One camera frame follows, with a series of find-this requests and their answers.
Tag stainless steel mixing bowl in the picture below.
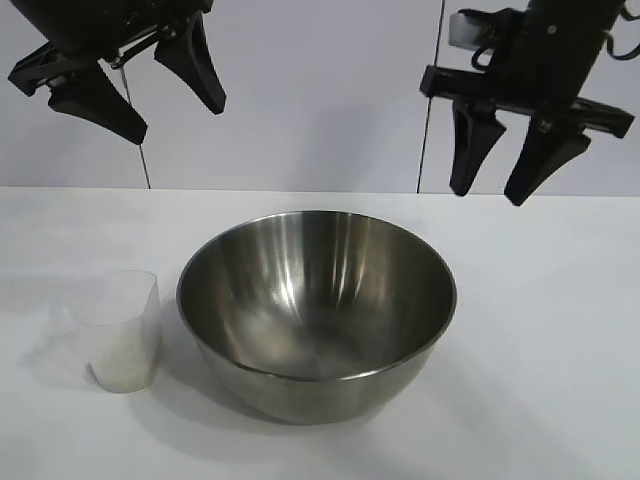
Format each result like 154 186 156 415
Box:
175 210 459 426

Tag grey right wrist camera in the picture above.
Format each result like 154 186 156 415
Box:
448 10 495 49

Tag translucent plastic measuring cup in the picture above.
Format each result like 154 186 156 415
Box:
49 269 164 394

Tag black right camera cable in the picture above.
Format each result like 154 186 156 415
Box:
471 43 497 70

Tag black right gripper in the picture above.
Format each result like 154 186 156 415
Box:
419 0 636 207

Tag white rice grains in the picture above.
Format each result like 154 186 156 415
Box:
88 327 154 394

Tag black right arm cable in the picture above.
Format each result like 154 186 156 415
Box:
601 0 640 64

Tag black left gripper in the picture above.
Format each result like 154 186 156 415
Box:
8 0 227 146

